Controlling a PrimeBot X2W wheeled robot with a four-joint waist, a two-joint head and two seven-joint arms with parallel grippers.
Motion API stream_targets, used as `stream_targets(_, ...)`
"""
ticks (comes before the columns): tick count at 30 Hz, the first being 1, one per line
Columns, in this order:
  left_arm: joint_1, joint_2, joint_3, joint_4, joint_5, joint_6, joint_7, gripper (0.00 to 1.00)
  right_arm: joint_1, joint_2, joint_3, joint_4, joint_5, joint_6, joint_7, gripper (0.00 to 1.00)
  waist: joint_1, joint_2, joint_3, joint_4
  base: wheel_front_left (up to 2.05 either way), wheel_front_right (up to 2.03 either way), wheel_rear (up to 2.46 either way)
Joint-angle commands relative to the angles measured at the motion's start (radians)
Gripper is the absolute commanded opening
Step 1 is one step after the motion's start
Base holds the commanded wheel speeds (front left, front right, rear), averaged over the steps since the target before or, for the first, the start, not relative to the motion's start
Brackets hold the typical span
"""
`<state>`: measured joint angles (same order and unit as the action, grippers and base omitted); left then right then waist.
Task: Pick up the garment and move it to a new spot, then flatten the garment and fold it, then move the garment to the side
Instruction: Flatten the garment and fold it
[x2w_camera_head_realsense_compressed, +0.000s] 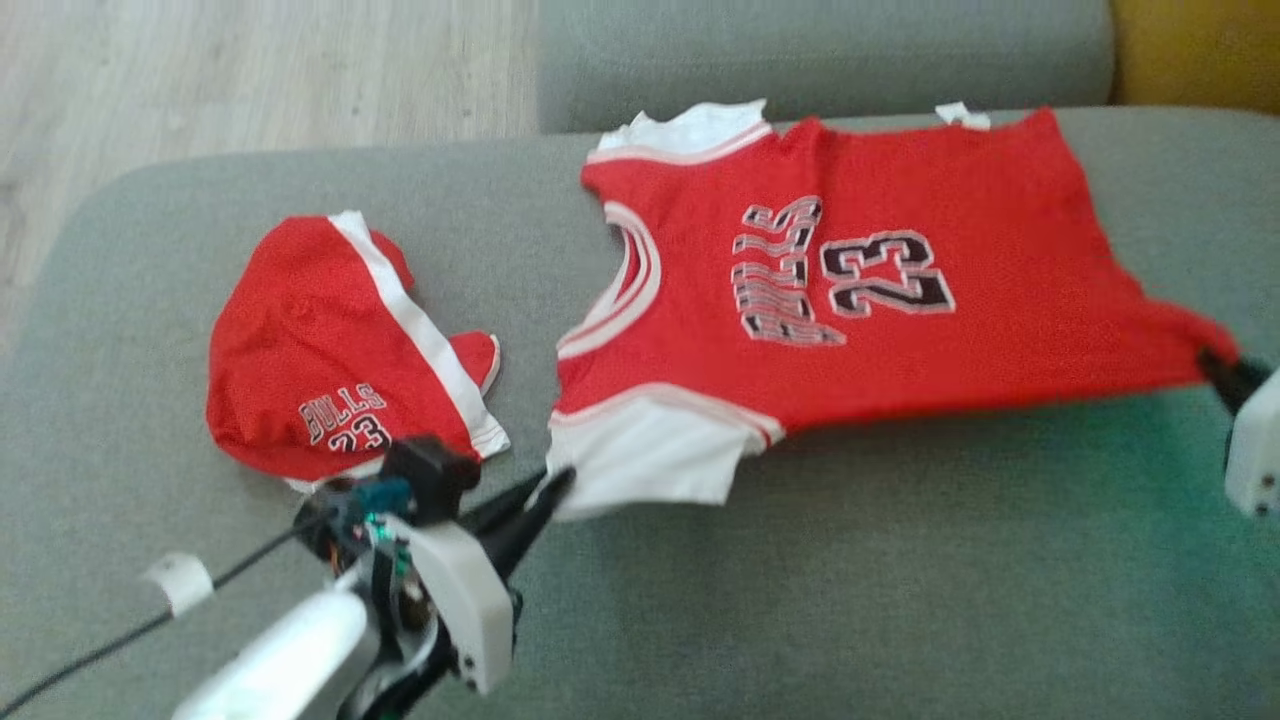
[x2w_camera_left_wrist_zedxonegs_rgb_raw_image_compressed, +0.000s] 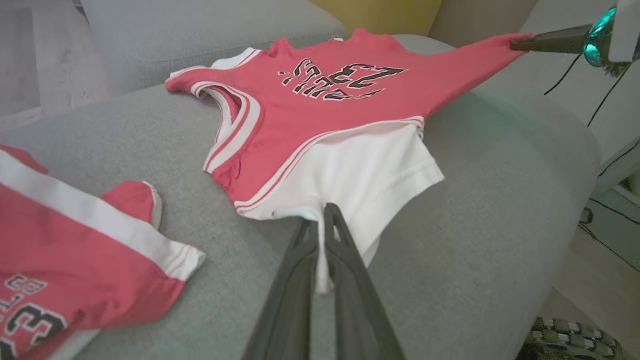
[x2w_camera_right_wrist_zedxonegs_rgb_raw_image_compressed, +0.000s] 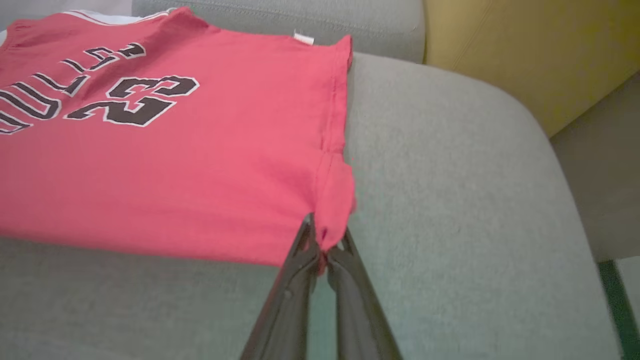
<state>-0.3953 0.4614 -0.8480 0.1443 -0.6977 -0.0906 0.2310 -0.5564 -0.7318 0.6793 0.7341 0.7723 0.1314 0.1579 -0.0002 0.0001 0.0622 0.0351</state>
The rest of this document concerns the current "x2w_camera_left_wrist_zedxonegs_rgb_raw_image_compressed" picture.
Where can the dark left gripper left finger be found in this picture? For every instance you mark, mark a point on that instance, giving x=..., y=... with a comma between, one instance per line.
x=290, y=310

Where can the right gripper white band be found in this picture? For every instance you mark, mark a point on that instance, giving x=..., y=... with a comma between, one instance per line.
x=627, y=30

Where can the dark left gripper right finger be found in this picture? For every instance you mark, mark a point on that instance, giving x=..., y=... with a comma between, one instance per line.
x=355, y=310

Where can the red basketball jersey white sleeves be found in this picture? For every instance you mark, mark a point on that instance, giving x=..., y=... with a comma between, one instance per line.
x=325, y=120

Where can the red basketball shorts white stripe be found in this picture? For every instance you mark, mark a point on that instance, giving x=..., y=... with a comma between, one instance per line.
x=75, y=260

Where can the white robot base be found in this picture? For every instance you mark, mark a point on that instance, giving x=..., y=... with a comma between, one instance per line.
x=620, y=170

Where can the grey fabric sofa ottoman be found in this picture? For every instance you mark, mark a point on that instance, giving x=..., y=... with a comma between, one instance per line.
x=475, y=225

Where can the yellow cushion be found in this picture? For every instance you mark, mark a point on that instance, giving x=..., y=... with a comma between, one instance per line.
x=380, y=15

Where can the grey treaded robot wheel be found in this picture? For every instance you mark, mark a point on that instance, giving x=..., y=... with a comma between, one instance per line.
x=570, y=340

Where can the grey fabric sofa section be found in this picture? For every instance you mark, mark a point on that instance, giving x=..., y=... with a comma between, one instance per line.
x=190, y=35

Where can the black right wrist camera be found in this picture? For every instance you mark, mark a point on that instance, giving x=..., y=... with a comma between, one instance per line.
x=599, y=40

